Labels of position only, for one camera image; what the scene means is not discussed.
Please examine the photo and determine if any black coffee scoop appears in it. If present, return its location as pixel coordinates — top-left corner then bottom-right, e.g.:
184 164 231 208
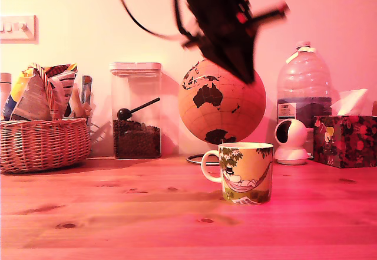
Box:
117 97 161 122

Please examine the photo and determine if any clear jar of coffee beans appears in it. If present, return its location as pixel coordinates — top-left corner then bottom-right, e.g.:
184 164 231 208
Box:
109 62 163 160

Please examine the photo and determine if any cork globe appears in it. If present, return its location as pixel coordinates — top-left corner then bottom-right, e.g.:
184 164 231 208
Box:
178 58 267 143

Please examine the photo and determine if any large clear water bottle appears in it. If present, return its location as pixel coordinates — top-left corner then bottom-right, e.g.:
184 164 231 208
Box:
276 40 333 128

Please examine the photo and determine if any illustrated ceramic mug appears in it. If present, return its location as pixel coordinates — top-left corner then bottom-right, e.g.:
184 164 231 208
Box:
201 141 275 206

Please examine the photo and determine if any white tissue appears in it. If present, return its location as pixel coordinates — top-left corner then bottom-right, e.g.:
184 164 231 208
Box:
329 88 369 116

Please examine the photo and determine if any floral tissue box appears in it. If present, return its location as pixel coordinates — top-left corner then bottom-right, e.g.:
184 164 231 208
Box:
313 114 377 169

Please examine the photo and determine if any blue sachet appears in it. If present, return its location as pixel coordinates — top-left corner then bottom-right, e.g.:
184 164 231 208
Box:
81 75 94 105

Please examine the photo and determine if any pale packet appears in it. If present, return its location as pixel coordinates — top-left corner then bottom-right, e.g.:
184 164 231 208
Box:
71 84 95 120

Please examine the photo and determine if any red white printed bag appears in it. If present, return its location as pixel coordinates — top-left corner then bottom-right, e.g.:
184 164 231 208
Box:
41 62 79 119

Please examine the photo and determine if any grey printed snack bag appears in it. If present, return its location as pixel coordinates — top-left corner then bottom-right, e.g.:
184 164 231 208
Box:
11 73 53 121

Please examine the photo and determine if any wicker basket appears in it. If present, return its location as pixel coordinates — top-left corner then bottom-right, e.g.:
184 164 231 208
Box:
0 110 91 175

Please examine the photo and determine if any yellow blue snack bag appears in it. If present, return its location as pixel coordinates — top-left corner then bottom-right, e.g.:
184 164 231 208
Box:
1 64 39 121

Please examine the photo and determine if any thick black cable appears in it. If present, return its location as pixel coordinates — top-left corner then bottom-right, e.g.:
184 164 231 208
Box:
173 0 195 48

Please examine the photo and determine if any small white round camera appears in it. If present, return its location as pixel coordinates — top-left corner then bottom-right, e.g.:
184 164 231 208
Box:
274 118 310 166

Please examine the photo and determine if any thin black cable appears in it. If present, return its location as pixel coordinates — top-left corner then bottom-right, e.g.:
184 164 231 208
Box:
111 0 185 40

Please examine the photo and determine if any metal globe stand ring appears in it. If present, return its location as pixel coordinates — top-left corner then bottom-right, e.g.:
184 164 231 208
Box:
186 153 221 166

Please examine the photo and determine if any wall switch plate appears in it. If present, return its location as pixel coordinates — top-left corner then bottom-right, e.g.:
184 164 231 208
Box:
0 14 39 44

